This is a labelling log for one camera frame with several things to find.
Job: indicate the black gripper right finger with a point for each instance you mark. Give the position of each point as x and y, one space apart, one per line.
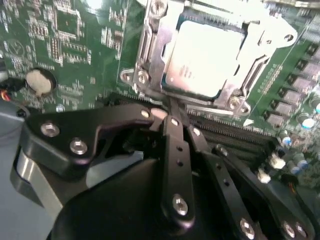
233 200

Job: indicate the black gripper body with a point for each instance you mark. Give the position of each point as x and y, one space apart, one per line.
120 207

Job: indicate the silver CPU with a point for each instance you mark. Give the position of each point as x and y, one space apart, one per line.
205 57

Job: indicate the metal socket cover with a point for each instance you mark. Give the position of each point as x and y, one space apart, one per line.
162 52

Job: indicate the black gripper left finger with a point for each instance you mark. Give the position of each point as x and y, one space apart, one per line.
75 123

